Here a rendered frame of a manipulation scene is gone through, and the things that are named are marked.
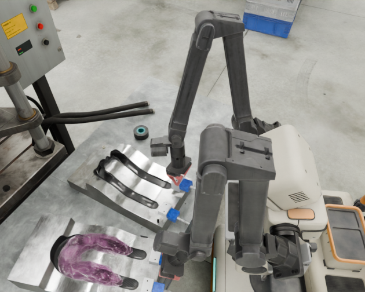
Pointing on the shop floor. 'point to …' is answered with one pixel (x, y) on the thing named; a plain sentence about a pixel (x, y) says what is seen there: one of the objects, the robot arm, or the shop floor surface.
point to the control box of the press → (32, 52)
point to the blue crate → (266, 25)
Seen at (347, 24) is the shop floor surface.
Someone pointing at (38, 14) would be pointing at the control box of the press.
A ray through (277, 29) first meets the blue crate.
